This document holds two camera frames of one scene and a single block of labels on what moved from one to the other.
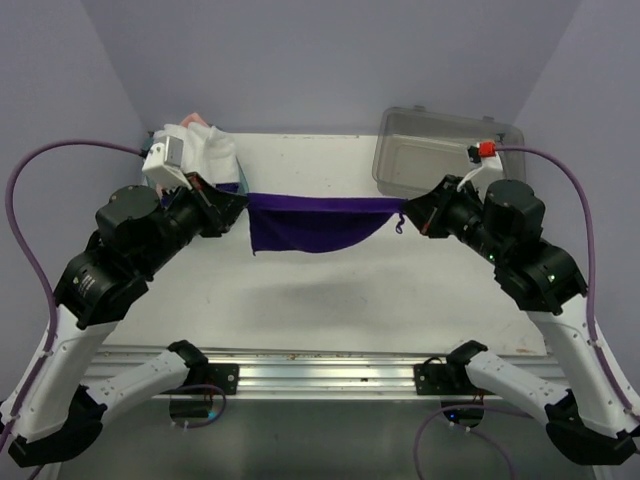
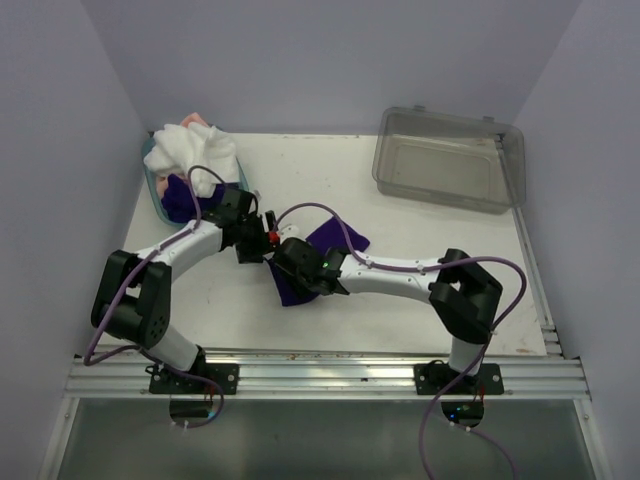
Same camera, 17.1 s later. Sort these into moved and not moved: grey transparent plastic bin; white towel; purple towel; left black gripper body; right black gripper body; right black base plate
Moved: right black gripper body; left black gripper body; purple towel
Not moved: grey transparent plastic bin; right black base plate; white towel
